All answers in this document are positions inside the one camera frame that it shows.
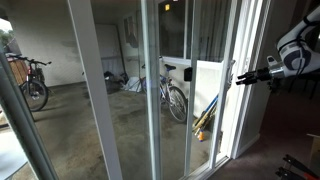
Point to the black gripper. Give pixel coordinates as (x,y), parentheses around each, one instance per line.
(263,74)

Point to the white framed sliding glass door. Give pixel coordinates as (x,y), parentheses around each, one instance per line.
(93,100)

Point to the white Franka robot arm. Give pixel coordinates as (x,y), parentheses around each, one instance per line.
(296,50)

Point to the thin framed screen door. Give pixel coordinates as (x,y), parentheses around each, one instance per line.
(190,110)

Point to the fixed glass door panel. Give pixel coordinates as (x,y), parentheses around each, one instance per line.
(151,100)

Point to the black chair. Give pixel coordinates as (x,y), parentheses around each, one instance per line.
(300,86)

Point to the orange bottle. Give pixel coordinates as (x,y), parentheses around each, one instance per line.
(201,136)

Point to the silver blue bicycle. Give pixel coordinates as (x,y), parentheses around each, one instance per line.
(175,101)

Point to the window with vertical blinds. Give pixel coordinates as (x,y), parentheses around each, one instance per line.
(173,30)

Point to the cardboard box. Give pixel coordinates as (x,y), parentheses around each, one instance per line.
(315,146)

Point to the red black clamp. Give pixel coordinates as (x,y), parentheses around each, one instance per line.
(300,164)
(286,174)

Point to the white crumpled sheet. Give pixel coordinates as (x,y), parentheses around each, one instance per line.
(133,85)

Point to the black bags pile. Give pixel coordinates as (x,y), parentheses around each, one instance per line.
(115,83)

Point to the grey leaning panel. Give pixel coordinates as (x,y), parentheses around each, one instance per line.
(110,50)

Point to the red bicycle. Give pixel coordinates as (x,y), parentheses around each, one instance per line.
(33,90)

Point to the wooden balcony railing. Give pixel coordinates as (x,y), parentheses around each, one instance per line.
(18,70)

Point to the green trees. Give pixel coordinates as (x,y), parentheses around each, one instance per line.
(5,36)

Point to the white door frame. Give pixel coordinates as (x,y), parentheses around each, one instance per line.
(246,110)

